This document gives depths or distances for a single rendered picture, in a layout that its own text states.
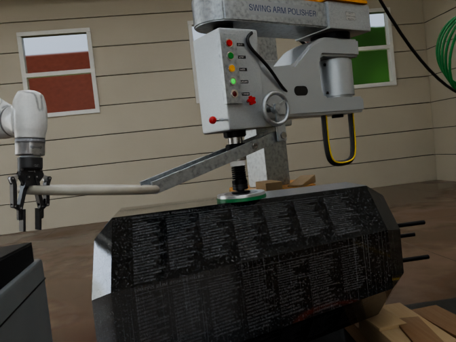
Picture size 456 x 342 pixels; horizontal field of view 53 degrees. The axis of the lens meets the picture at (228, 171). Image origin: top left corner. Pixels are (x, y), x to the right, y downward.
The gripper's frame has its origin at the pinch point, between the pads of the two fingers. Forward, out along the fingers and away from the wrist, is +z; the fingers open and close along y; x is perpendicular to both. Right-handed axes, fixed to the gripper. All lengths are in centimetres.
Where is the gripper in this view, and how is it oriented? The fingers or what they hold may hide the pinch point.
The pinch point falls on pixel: (30, 220)
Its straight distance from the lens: 159.1
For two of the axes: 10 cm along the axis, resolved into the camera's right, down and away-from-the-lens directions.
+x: -7.6, 0.1, 6.5
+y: 6.5, 0.0, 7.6
